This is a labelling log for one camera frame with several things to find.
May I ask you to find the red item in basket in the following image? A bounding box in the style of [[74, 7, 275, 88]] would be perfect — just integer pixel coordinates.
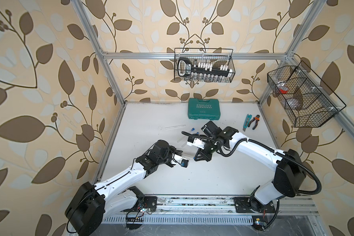
[[275, 82, 290, 95]]

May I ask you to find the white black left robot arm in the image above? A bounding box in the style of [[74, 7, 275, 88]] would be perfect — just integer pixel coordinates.
[[65, 140, 189, 236]]

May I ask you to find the socket set on holder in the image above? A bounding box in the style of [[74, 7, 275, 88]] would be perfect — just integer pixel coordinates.
[[176, 58, 235, 77]]

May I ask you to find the aluminium frame post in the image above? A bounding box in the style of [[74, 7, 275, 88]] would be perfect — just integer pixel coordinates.
[[257, 0, 326, 107]]

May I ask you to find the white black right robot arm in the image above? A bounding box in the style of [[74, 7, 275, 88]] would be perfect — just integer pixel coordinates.
[[187, 121, 307, 212]]

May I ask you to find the black wire basket right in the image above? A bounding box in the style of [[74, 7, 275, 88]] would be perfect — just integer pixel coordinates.
[[267, 61, 346, 128]]

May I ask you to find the teal utility knife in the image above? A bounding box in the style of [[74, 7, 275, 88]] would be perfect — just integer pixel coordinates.
[[242, 114, 252, 132]]

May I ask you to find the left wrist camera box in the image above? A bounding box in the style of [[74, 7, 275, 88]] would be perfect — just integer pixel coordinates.
[[172, 155, 189, 168]]

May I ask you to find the black wire basket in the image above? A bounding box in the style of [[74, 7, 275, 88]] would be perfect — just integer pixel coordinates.
[[267, 61, 346, 128], [174, 47, 236, 83]]

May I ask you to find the black wire basket back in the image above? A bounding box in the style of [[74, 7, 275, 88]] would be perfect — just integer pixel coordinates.
[[174, 47, 236, 83]]

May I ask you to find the green plastic tool case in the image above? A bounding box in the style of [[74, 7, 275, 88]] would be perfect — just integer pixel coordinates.
[[187, 98, 221, 121]]

